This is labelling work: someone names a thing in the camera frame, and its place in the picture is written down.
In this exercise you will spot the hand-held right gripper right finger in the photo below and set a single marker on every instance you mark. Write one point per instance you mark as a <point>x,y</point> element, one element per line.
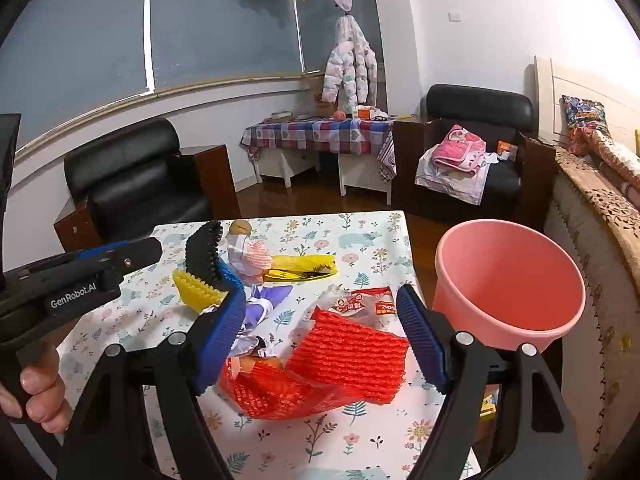
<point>422,340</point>

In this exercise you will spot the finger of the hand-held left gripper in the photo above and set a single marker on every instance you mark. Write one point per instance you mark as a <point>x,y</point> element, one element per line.
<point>102,250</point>
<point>135,257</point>

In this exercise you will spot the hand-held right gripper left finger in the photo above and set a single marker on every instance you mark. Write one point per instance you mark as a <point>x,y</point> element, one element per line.
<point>220,345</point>

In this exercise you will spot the orange peel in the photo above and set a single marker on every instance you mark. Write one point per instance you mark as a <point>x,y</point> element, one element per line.
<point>265,361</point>

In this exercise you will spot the purple wrapper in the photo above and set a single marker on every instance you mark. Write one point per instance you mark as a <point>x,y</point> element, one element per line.
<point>260,305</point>

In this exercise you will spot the yellow sponge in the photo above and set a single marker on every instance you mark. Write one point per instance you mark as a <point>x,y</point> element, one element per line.
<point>195,290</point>

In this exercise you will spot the clear red-printed snack bag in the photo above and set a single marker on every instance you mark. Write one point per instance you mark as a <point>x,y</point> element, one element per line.
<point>360,305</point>

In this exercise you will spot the red foam net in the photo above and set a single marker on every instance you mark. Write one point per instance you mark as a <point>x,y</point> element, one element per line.
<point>350,355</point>

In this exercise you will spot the clear pink plastic wrapper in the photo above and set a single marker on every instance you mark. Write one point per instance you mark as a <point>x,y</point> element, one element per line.
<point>236,252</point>

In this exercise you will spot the pink foam fruit net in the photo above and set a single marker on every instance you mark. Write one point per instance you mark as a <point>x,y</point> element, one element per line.
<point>259,257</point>

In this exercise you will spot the pink plastic bucket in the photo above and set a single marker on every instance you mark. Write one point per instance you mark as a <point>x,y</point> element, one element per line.
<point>500,280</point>

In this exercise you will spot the yellow plastic bag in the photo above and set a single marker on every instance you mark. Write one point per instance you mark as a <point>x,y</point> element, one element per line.
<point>300,262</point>

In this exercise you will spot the person's left hand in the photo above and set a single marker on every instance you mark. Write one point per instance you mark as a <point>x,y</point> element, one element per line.
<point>40,390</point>

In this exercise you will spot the black armchair with wooden arms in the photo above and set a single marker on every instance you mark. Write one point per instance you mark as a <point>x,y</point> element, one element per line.
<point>475,105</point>
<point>140,185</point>

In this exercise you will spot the yellow box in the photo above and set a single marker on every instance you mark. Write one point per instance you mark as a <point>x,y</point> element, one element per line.
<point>487,405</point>

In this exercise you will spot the brown walnut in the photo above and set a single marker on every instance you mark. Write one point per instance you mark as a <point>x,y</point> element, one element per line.
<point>240,228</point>

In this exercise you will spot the floral tablecloth table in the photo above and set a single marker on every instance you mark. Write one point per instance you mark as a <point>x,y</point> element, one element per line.
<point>350,440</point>

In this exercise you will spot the beige mattress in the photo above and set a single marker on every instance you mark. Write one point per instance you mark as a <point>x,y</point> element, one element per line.
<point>575,310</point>

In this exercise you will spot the pink clothes pile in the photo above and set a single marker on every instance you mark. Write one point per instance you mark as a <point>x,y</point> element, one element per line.
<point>460,187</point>

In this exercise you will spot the pink blanket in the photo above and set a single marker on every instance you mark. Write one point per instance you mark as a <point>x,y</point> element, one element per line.
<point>457,152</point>

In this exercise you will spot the small orange box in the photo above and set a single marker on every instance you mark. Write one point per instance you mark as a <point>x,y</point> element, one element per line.
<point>506,147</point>

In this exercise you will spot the bed with patterned blankets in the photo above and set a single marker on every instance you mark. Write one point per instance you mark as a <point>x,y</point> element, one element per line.
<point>610,220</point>

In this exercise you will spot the plaid cloth side table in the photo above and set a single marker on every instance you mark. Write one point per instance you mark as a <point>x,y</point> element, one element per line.
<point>320,132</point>

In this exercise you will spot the orange and white box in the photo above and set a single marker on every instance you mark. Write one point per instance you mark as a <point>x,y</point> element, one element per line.
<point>365,112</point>

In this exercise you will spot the window with blue blind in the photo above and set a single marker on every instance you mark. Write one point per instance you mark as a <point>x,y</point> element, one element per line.
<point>215,20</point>

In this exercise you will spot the red floral quilt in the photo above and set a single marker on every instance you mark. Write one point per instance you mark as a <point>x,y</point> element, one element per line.
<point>615,155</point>

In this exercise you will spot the colourful printed pillow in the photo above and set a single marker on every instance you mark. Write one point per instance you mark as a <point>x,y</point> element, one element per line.
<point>582,120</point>

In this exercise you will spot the pink patterned puffer jacket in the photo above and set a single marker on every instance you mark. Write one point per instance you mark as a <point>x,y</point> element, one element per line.
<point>345,70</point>

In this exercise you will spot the cream bed headboard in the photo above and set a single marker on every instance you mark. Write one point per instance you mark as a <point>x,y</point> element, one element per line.
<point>575,80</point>

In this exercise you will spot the white wall switch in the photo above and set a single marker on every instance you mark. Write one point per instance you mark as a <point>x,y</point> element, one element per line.
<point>455,16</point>

